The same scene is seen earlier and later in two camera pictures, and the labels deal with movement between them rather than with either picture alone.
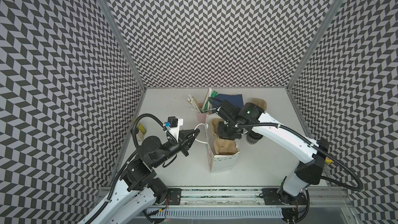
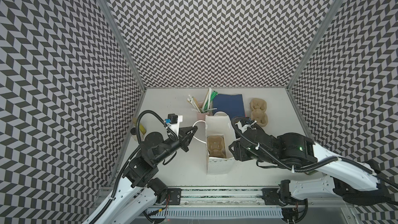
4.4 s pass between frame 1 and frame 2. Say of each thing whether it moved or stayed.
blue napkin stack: stayed
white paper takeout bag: moved
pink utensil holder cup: stayed
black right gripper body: moved
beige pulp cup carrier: moved
